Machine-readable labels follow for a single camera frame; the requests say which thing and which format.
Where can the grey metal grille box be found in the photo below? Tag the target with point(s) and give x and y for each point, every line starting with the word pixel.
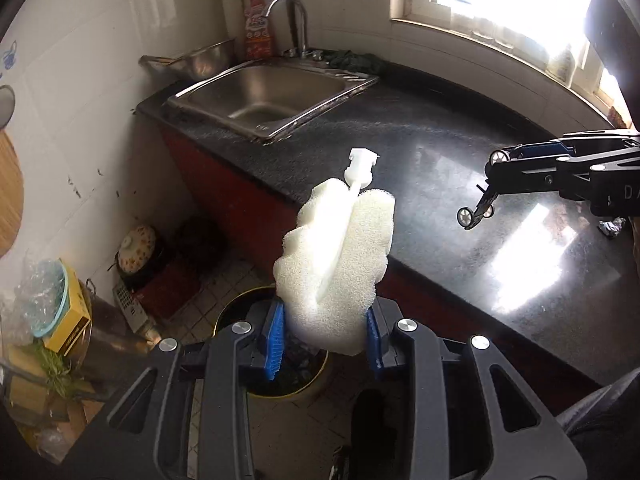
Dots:
pixel 129 305

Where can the black cooking pot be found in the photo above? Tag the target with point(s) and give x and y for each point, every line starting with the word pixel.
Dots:
pixel 152 270

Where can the black appliance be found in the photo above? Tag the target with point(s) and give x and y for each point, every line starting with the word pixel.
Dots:
pixel 615 35

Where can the pale plastic bottle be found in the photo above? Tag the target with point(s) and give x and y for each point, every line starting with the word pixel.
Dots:
pixel 561 65

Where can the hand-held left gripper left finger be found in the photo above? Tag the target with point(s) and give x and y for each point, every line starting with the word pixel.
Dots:
pixel 274 342

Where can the black toy car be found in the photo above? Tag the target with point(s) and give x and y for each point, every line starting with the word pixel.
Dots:
pixel 481 210

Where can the red detergent bottle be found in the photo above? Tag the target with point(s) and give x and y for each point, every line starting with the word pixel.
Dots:
pixel 259 35

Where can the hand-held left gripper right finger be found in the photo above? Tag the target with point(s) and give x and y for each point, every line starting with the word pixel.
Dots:
pixel 374 345

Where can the dark green cloth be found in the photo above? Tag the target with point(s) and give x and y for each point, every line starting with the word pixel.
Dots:
pixel 360 62

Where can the clear crumpled plastic packaging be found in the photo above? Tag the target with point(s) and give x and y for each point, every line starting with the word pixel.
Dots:
pixel 37 290

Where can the steel basin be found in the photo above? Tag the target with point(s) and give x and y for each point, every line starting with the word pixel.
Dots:
pixel 200 60

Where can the round bamboo board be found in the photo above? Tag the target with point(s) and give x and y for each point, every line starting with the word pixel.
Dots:
pixel 10 195

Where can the round metal trash bin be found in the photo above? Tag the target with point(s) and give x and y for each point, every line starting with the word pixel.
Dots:
pixel 234 310

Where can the green plastic basket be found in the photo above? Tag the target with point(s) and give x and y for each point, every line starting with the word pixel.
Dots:
pixel 59 305

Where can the green leafy vegetables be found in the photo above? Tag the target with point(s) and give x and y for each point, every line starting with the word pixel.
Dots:
pixel 60 367

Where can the red box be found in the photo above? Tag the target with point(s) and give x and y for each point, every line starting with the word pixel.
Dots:
pixel 172 287

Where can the steel sink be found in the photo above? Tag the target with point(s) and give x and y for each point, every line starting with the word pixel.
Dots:
pixel 260 95

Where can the crumpled foil wrapper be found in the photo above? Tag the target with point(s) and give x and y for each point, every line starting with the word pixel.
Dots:
pixel 612 227

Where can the chrome faucet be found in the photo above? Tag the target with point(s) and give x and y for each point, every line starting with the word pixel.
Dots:
pixel 300 15

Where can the large steel stockpot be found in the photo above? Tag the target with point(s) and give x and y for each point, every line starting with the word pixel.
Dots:
pixel 115 355

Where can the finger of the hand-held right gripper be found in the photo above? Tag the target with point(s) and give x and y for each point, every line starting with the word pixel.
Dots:
pixel 530 177
pixel 575 144

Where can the red kitchen cabinet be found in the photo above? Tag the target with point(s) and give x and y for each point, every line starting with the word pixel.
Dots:
pixel 250 205

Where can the wall sticker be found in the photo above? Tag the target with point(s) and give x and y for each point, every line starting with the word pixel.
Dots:
pixel 7 95

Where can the white sponge brush head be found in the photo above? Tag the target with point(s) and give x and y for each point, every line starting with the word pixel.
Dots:
pixel 370 240

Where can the yellow cardboard box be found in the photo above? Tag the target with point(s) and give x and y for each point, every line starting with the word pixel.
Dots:
pixel 75 310

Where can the floral ceramic pot lid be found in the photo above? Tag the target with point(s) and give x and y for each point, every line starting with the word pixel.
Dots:
pixel 137 247

